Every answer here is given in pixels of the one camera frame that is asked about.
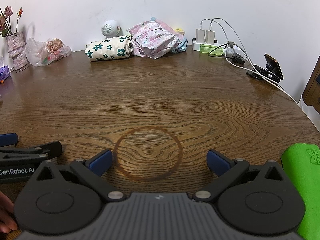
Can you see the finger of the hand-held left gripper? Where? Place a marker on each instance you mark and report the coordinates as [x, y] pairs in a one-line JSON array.
[[50, 148], [8, 139]]

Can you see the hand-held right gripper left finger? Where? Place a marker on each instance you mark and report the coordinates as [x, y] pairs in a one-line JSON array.
[[102, 160]]

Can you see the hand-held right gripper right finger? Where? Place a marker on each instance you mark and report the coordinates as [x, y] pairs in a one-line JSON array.
[[217, 161]]

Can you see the pink floral garment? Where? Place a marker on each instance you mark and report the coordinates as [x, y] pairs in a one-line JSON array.
[[152, 40]]

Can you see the person's left hand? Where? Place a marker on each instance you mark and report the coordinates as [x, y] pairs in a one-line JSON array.
[[6, 215]]

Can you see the purple packet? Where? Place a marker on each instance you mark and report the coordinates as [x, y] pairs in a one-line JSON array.
[[4, 72]]

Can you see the green soft pouch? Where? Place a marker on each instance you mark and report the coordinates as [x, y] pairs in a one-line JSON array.
[[305, 180]]

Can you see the clear plastic bag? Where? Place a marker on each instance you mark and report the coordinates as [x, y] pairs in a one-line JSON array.
[[37, 53]]

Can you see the pink patterned vase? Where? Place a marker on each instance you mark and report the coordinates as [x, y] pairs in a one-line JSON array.
[[16, 47]]

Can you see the black phone holder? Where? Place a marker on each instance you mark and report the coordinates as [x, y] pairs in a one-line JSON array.
[[261, 72]]

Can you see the white paper bag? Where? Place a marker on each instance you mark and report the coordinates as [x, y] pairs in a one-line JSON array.
[[308, 115]]

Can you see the black plug adapter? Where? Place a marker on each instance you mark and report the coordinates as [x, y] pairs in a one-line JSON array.
[[238, 59]]

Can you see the white green-flower folded cloth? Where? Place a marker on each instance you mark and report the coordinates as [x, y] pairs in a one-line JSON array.
[[110, 48]]

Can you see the green bottle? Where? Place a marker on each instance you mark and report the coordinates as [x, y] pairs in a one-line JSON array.
[[210, 49]]

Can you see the phone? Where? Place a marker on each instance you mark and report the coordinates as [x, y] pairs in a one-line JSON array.
[[275, 63]]

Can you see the white power strip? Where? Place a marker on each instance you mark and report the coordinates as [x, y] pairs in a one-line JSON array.
[[196, 46]]

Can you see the brown wooden cabinet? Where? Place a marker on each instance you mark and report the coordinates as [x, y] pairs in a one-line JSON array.
[[312, 90]]

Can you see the white charger plug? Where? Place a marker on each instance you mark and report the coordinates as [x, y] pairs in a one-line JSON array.
[[200, 35], [210, 36]]

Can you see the white round speaker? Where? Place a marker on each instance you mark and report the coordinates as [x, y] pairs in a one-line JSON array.
[[109, 28]]

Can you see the yellow snack packet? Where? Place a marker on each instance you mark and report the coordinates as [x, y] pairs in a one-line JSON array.
[[180, 30]]

